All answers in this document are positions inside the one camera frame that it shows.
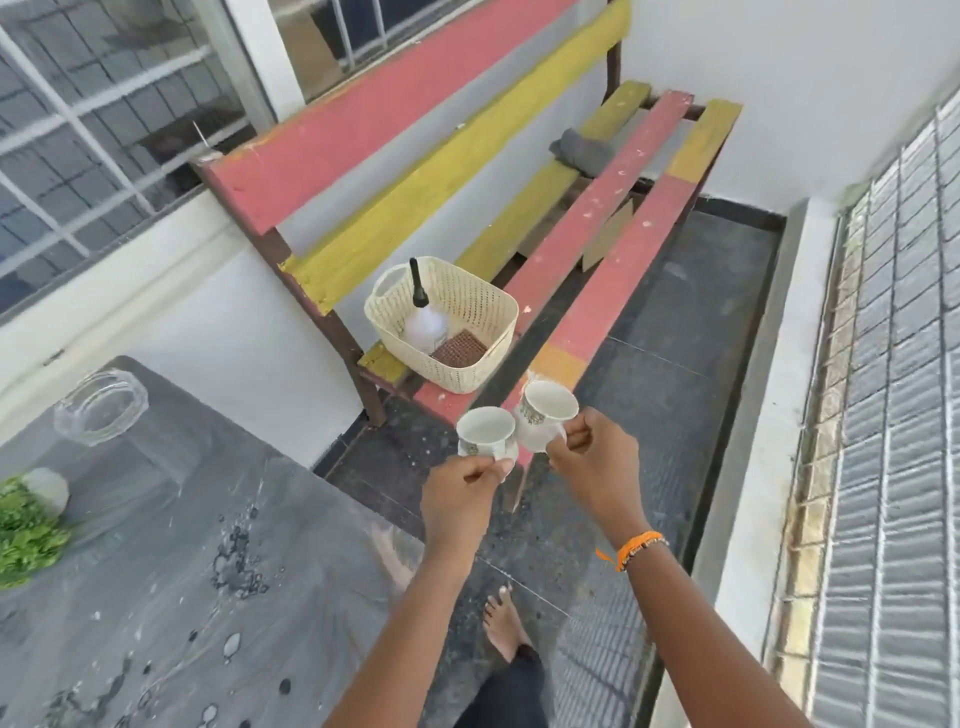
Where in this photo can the person's left hand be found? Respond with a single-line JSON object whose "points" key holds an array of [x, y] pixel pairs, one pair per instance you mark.
{"points": [[459, 504]]}

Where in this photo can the person's right hand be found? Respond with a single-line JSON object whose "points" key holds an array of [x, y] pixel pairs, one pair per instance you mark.
{"points": [[600, 465]]}

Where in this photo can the person's left fingers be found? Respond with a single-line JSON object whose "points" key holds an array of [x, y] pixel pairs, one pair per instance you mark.
{"points": [[487, 471]]}

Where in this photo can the person's right thumb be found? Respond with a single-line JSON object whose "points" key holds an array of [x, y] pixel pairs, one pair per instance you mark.
{"points": [[559, 450]]}

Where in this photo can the small white printed cup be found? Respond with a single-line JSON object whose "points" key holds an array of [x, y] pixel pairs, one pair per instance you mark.
{"points": [[486, 435]]}

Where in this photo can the tall white printed cup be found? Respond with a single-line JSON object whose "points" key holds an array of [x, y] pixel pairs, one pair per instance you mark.
{"points": [[544, 416]]}

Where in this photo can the person's left forearm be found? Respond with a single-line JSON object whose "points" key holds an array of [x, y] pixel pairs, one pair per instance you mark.
{"points": [[409, 637]]}

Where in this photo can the person's right forearm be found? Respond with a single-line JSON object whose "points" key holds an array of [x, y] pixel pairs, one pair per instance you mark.
{"points": [[701, 637]]}

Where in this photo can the brown scrub pad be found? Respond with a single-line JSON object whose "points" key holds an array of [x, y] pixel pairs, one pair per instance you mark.
{"points": [[461, 349]]}

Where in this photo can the orange beaded wrist thread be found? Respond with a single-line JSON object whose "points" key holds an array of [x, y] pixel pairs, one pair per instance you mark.
{"points": [[637, 549]]}

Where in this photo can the cream plastic woven basket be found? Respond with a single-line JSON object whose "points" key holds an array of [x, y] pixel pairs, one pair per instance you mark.
{"points": [[442, 322]]}

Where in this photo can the person's foot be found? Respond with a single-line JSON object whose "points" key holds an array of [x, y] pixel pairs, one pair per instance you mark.
{"points": [[504, 626]]}

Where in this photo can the person's black trouser leg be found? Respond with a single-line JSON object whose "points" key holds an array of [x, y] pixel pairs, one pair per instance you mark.
{"points": [[506, 694]]}

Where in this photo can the red and yellow wooden bench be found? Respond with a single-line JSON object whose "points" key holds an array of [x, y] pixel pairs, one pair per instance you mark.
{"points": [[480, 210]]}

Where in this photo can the grey folded cloth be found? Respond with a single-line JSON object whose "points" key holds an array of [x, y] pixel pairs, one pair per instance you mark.
{"points": [[581, 150]]}

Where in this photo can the clear glass ashtray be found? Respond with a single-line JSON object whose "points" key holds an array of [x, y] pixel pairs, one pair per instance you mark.
{"points": [[101, 409]]}

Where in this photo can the white round stone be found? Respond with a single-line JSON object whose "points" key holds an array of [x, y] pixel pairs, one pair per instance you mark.
{"points": [[49, 489]]}

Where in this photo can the bunch of green herbs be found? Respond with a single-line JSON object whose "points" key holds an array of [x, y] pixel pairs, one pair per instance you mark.
{"points": [[26, 532]]}

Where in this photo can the window with white grille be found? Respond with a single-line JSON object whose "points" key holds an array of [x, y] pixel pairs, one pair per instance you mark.
{"points": [[112, 127]]}

